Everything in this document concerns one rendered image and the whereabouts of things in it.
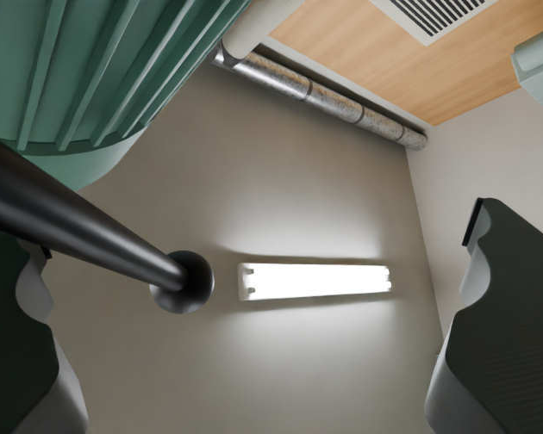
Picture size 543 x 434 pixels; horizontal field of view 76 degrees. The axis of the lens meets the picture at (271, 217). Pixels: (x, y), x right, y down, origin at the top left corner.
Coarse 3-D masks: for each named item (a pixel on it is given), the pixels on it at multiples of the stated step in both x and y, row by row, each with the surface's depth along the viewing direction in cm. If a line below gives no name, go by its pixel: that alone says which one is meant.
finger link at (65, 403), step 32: (0, 256) 8; (32, 256) 9; (0, 288) 7; (32, 288) 8; (0, 320) 6; (32, 320) 6; (0, 352) 6; (32, 352) 6; (0, 384) 5; (32, 384) 5; (64, 384) 6; (0, 416) 5; (32, 416) 5; (64, 416) 6
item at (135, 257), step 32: (0, 160) 5; (0, 192) 6; (32, 192) 6; (64, 192) 7; (0, 224) 6; (32, 224) 7; (64, 224) 7; (96, 224) 8; (96, 256) 9; (128, 256) 11; (160, 256) 13; (192, 256) 19; (160, 288) 18; (192, 288) 18
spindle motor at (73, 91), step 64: (0, 0) 9; (64, 0) 9; (128, 0) 9; (192, 0) 10; (0, 64) 11; (64, 64) 12; (128, 64) 13; (192, 64) 15; (0, 128) 15; (64, 128) 15; (128, 128) 18
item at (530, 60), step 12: (540, 36) 163; (516, 48) 171; (528, 48) 166; (540, 48) 163; (516, 60) 182; (528, 60) 168; (540, 60) 167; (516, 72) 182; (528, 72) 178; (540, 72) 174; (528, 84) 183; (540, 84) 184; (540, 96) 197
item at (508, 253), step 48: (480, 240) 8; (528, 240) 8; (480, 288) 8; (528, 288) 7; (480, 336) 6; (528, 336) 6; (432, 384) 6; (480, 384) 5; (528, 384) 5; (480, 432) 5; (528, 432) 5
